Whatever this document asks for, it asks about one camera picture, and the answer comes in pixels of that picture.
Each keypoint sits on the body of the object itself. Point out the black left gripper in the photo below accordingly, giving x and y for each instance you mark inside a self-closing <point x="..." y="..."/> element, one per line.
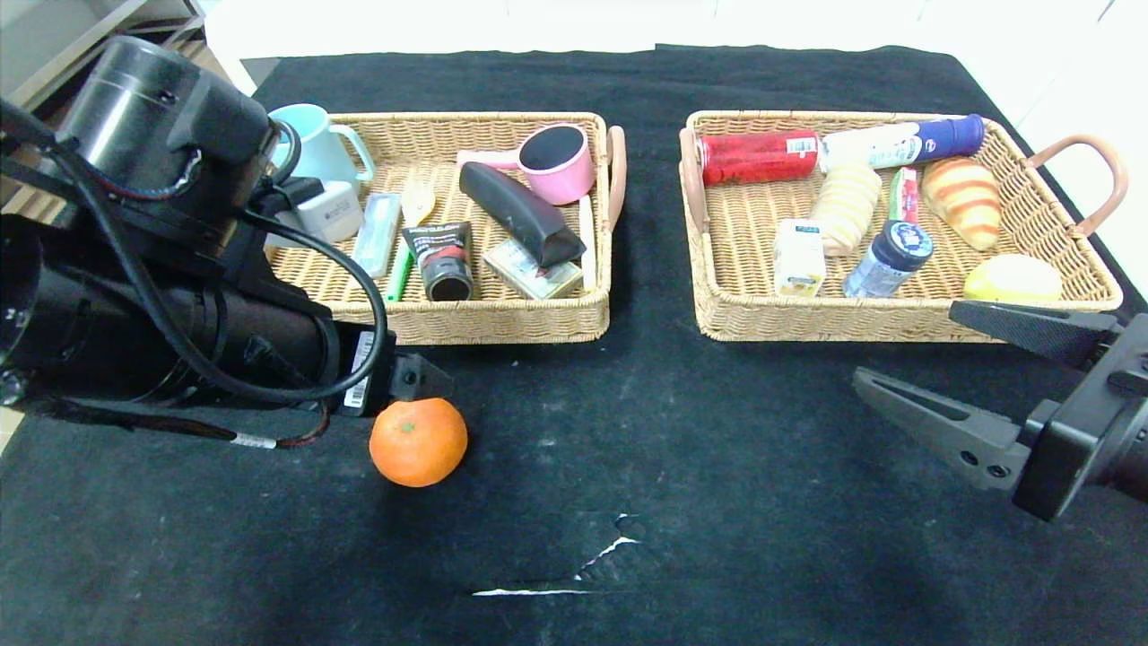
<point x="363" y="372"/>

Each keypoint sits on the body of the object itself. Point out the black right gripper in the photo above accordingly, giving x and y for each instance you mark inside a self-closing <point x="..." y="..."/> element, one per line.
<point x="1061" y="460"/>

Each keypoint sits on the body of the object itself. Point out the orange fruit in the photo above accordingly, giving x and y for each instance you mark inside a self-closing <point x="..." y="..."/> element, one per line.
<point x="418" y="441"/>

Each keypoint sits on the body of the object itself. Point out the black cleanser tube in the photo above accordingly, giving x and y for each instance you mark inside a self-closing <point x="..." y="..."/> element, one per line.
<point x="444" y="260"/>

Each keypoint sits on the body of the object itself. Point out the black glasses case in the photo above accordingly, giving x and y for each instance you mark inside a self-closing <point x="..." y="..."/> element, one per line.
<point x="520" y="211"/>

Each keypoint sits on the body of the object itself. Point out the green snack packet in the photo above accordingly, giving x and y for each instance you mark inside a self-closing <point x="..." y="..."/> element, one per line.
<point x="904" y="193"/>

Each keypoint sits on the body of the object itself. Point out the small white juice box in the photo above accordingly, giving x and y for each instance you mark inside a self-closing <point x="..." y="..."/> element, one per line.
<point x="798" y="260"/>

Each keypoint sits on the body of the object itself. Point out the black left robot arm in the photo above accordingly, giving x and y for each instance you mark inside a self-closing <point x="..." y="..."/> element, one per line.
<point x="134" y="269"/>

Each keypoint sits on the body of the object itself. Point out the yellow lemon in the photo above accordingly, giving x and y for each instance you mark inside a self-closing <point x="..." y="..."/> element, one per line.
<point x="1012" y="279"/>

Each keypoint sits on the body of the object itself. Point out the green card box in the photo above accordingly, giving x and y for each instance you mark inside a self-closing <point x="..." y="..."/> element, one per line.
<point x="529" y="280"/>

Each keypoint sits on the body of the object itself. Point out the clear plastic case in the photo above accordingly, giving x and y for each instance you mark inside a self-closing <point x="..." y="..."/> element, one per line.
<point x="377" y="233"/>

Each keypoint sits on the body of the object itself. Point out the small clear bottle dark cap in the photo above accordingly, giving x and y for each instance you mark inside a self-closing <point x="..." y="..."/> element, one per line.
<point x="883" y="264"/>

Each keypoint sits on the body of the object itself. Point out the golden croissant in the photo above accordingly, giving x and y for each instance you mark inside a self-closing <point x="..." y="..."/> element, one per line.
<point x="964" y="201"/>

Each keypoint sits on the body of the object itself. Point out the pale wooden stick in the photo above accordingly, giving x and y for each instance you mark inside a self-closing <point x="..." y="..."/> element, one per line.
<point x="589" y="260"/>

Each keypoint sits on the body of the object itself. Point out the striped spiral bread roll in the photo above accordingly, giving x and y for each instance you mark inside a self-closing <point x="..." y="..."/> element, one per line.
<point x="847" y="206"/>

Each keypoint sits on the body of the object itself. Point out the white paper scrap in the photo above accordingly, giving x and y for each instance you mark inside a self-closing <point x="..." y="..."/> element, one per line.
<point x="529" y="592"/>

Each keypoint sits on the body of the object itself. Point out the light blue mug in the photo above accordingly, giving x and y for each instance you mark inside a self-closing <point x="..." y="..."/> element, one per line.
<point x="318" y="148"/>

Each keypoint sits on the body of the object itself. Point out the white bottle with blue cap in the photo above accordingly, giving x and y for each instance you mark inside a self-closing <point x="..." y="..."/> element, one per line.
<point x="897" y="144"/>

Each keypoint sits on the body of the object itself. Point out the black table cloth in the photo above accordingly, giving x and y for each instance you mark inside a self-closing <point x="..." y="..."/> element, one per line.
<point x="762" y="583"/>

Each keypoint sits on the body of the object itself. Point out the red drink can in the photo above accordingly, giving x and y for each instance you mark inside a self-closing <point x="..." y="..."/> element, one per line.
<point x="758" y="159"/>

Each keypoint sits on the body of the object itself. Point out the grey metal shelf unit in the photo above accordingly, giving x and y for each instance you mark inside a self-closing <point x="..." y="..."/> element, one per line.
<point x="54" y="18"/>

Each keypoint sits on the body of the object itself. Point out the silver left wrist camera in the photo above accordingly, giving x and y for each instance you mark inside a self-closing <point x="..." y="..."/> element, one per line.
<point x="327" y="211"/>

